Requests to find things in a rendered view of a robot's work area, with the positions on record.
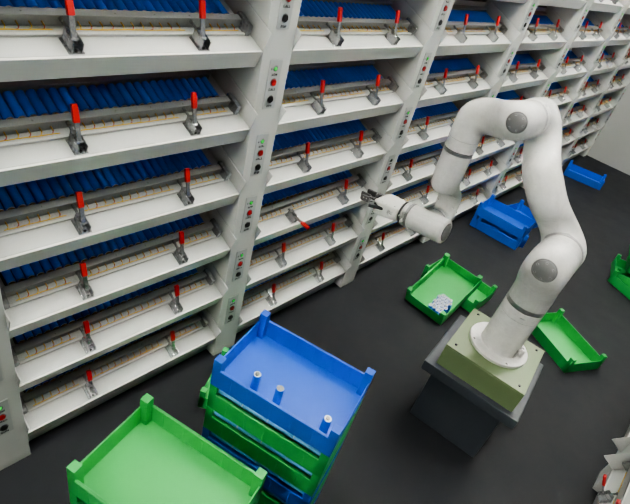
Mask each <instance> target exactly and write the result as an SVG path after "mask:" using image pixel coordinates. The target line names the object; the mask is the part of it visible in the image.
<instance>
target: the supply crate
mask: <svg viewBox="0 0 630 504"><path fill-rule="evenodd" d="M270 316H271V312H269V311H267V310H265V309H264V310H263V311H262V312H261V314H260V318H259V321H258V322H257V323H256V324H255V325H254V326H253V327H252V328H251V329H250V330H249V331H248V332H247V333H246V334H245V335H244V336H243V337H242V338H241V339H240V340H239V341H238V342H237V343H236V344H235V345H234V346H233V347H232V348H231V349H230V350H229V351H228V352H227V353H226V354H225V355H224V356H222V355H220V354H219V355H218V356H217V357H216V358H215V359H214V364H213V370H212V376H211V382H210V384H212V385H214V386H215V387H217V388H218V389H220V390H222V391H223V392H225V393H226V394H228V395H230V396H231V397H233V398H234V399H236V400H238V401H239V402H241V403H242V404H244V405H246V406H247V407H249V408H250V409H252V410H254V411H255V412H257V413H258V414H260V415H262V416H263V417H265V418H267V419H268V420H270V421H271V422H273V423H275V424H276V425H278V426H279V427H281V428H283V429H284V430H286V431H287V432H289V433H291V434H292V435H294V436H295V437H297V438H299V439H300V440H302V441H303V442H305V443H307V444H308V445H310V446H311V447H313V448H315V449H316V450H318V451H319V452H321V453H323V454H324V455H326V456H328V457H329V458H330V456H331V455H332V453H333V451H334V449H335V448H336V446H337V444H338V442H339V440H340V439H341V437H342V435H343V433H344V432H345V430H346V428H347V426H348V424H349V423H350V421H351V419H352V417H353V416H354V414H355V412H356V410H357V408H358V407H359V405H360V403H361V401H362V399H363V398H364V396H365V394H366V392H367V390H368V388H369V386H370V384H371V381H372V379H373V377H374V375H375V373H376V371H375V370H373V369H371V368H370V367H368V368H367V370H366V372H365V373H363V372H362V371H360V370H358V369H356V368H354V367H353V366H351V365H349V364H347V363H346V362H344V361H342V360H340V359H338V358H337V357H335V356H333V355H331V354H330V353H328V352H326V351H324V350H322V349H321V348H319V347H317V346H315V345H313V344H312V343H310V342H308V341H306V340H305V339H303V338H301V337H299V336H297V335H296V334H294V333H292V332H290V331H289V330H287V329H285V328H283V327H281V326H280V325H278V324H276V323H274V322H272V321H271V320H270ZM255 371H260V372H261V374H262V376H261V380H260V384H259V387H258V391H257V392H256V391H254V390H253V389H251V388H250V385H251V380H252V376H253V373H254V372H255ZM277 385H282V386H284V388H285V389H284V393H283V396H282V399H281V403H280V406H279V405H277V404H276V403H274V402H272V399H273V396H274V393H275V389H276V386H277ZM325 415H330V416H331V417H332V422H331V424H330V427H329V429H328V432H327V434H325V433H323V432H322V431H320V430H319V428H320V425H321V423H322V420H323V418H324V416H325Z"/></svg>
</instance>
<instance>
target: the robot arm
mask: <svg viewBox="0 0 630 504"><path fill-rule="evenodd" d="M483 135H489V136H492V137H495V138H498V139H503V140H524V148H523V159H522V179H523V184H524V189H525V194H526V198H527V202H528V205H529V208H530V211H531V213H532V215H533V217H534V218H535V220H536V222H537V225H538V227H539V231H540V236H541V242H540V243H539V244H538V245H537V246H536V247H535V248H534V249H533V250H532V251H531V252H530V253H529V254H528V256H527V257H526V259H525V260H524V262H523V263H522V265H521V267H520V269H519V271H518V274H517V278H516V280H515V282H514V283H513V285H512V286H511V288H510V290H509V291H508V293H507V294H506V296H505V297H504V299H503V301H502V302H501V304H500V305H499V307H498V309H497V310H496V312H495V313H494V315H493V316H492V318H491V319H490V321H489V322H480V323H476V324H475V325H473V326H472V328H471V330H470V333H469V337H470V340H471V343H472V345H473V346H474V348H475V349H476V350H477V351H478V352H479V353H480V354H481V355H482V356H483V357H484V358H486V359H487V360H488V361H490V362H492V363H493V364H496V365H498V366H501V367H504V368H508V369H516V368H520V367H522V366H523V365H524V364H525V363H526V361H527V358H528V354H527V351H526V348H525V346H524V345H523V344H524V343H525V342H526V340H527V339H528V338H529V336H530V335H531V333H532V332H533V331H534V329H535V328H536V326H537V325H538V324H539V322H540V321H541V319H542V318H543V317H544V315H545V314H546V313H547V311H548V310H549V308H550V307H551V306H552V304H553V303H554V301H555V300H556V298H557V296H558V295H559V293H560V292H561V291H562V289H563V288H564V286H565V285H566V284H567V282H568V281H569V280H570V278H571V277H572V276H573V274H574V273H575V272H576V271H577V269H578V268H579V267H580V266H581V264H582V263H583V262H584V260H585V258H586V254H587V246H586V241H585V238H584V235H583V232H582V230H581V227H580V225H579V223H578V221H577V219H576V217H575V215H574V213H573V210H572V208H571V206H570V203H569V200H568V197H567V193H566V188H565V182H564V177H563V171H562V162H561V146H562V121H561V115H560V111H559V108H558V106H557V105H556V103H555V102H554V101H552V100H551V99H548V98H545V97H535V98H530V99H526V100H504V99H499V98H479V99H475V100H472V101H469V102H467V103H466V104H465V105H464V106H463V107H462V108H461V109H460V110H459V112H458V114H457V116H456V118H455V120H454V123H453V125H452V128H451V130H450V132H449V135H448V137H447V140H446V142H445V145H444V147H443V150H442V152H441V155H440V157H439V160H438V162H437V165H436V168H435V170H434V173H433V176H432V179H431V185H432V187H433V189H434V190H435V191H436V192H438V197H437V200H436V203H435V205H434V207H433V208H432V209H426V208H424V207H421V206H419V205H417V204H415V203H413V202H406V201H405V200H403V199H401V198H399V197H397V196H395V195H392V194H387V195H383V194H382V193H378V192H376V191H374V190H372V189H368V191H367V192H365V191H362V192H361V196H360V199H361V200H363V201H365V202H367V203H368V207H370V208H375V209H373V210H372V211H373V212H374V213H376V214H378V215H380V216H383V217H385V218H388V219H391V220H394V221H398V222H399V224H400V225H402V226H404V227H406V228H408V229H410V230H412V231H414V232H416V233H418V234H420V235H422V236H424V237H426V238H429V239H431V240H433V241H435V242H437V243H442V242H444V241H445V240H446V239H447V237H448V236H449V234H450V232H451V229H452V220H453V218H454V216H455V214H456V212H457V210H458V207H459V205H460V202H461V197H462V195H461V190H460V183H461V181H462V179H463V177H464V175H465V173H466V170H467V168H468V166H469V164H470V162H471V160H472V157H473V155H474V153H475V151H476V148H477V146H478V144H479V142H480V140H481V138H482V136H483ZM377 193H378V194H377ZM373 200H374V201H375V202H374V203H373Z"/></svg>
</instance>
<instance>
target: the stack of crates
mask: <svg viewBox="0 0 630 504"><path fill-rule="evenodd" d="M153 404H154V397H152V396H151V395H149V394H148V393H146V394H145V395H144V396H143V397H142V398H141V399H140V407H139V408H138V409H136V410H135V411H134V412H133V413H132V414H131V415H130V416H129V417H128V418H127V419H126V420H125V421H124V422H123V423H122V424H120V425H119V426H118V427H117V428H116V429H115V430H114V431H113V432H112V433H111V434H110V435H109V436H108V437H107V438H106V439H104V440H103V441H102V442H101V443H100V444H99V445H98V446H97V447H96V448H95V449H94V450H93V451H92V452H91V453H90V454H89V455H87V456H86V457H85V458H84V459H83V460H82V461H81V462H78V461H77V460H74V461H73V462H71V463H70V464H69V465H68V466H67V467H66V470H67V480H68V488H69V497H70V504H258V501H259V498H260V495H261V492H262V489H263V486H264V483H265V480H266V476H267V473H268V472H267V471H265V470H264V469H262V468H261V467H259V468H258V469H257V471H256V472H255V471H254V470H252V469H251V468H249V467H248V466H246V465H245V464H243V463H242V462H240V461H239V460H237V459H236V458H234V457H233V456H231V455H230V454H228V453H227V452H225V451H224V450H222V449H221V448H219V447H218V446H216V445H215V444H213V443H212V442H210V441H208V440H207V439H205V438H204V437H202V436H201V435H199V434H198V433H196V432H195V431H193V430H192V429H190V428H189V427H187V426H186V425H184V424H183V423H181V422H180V421H178V420H177V419H175V418H174V417H172V416H171V415H169V414H168V413H166V412H165V411H163V410H161V409H160V408H158V407H157V406H155V405H153Z"/></svg>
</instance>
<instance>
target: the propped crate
mask: <svg viewBox="0 0 630 504"><path fill-rule="evenodd" d="M449 258H450V255H449V254H448V253H446V254H445V256H444V258H443V259H442V260H441V261H440V262H439V263H438V264H436V265H435V266H434V267H433V268H432V269H431V270H430V271H429V272H428V273H426V274H425V275H424V276H423V277H422V278H421V279H420V280H419V281H418V282H416V283H415V284H414V285H413V286H412V287H411V286H410V287H409V288H407V292H406V296H405V299H406V300H407V301H408V302H410V303H411V304H412V305H414V306H415V307H416V308H418V309H419V310H420V311H422V312H423V313H424V314H426V315H427V316H428V317H430V318H431V319H433V320H434V321H435V322H437V323H438V324H439V325H441V324H442V323H443V322H444V321H445V320H446V319H448V317H449V316H450V315H451V314H452V313H453V312H454V311H455V310H456V309H457V308H458V307H459V306H460V305H461V304H462V303H463V302H464V301H465V300H466V299H467V298H468V297H469V296H470V295H471V294H472V293H473V292H474V291H475V290H476V289H477V288H478V287H479V285H480V283H481V281H482V278H483V276H481V275H480V274H479V275H478V276H477V277H476V276H475V275H473V274H472V273H470V272H469V271H467V270H466V269H464V268H463V267H461V266H460V265H458V264H457V263H455V262H454V261H452V260H451V259H449ZM442 294H445V295H446V296H447V297H449V299H452V300H453V301H452V306H451V309H450V311H449V312H448V313H446V312H445V311H444V310H443V311H442V312H441V313H440V315H438V314H437V313H436V312H434V311H433V310H432V309H430V308H429V307H428V305H429V303H432V302H433V299H437V296H438V295H442ZM446 296H445V297H446Z"/></svg>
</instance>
